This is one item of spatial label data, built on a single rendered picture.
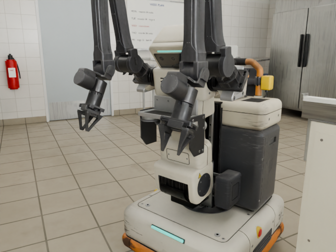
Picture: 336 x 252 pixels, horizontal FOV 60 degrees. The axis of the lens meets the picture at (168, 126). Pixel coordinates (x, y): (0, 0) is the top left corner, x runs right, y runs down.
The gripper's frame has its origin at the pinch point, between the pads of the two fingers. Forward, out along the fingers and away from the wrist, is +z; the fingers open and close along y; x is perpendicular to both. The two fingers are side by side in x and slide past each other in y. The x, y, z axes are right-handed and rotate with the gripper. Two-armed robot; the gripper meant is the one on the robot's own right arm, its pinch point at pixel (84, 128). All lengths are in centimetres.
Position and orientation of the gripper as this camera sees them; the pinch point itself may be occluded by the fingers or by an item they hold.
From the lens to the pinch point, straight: 116.8
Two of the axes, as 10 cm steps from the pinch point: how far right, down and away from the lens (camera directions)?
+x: 7.3, 2.9, 6.2
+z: -2.7, 9.5, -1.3
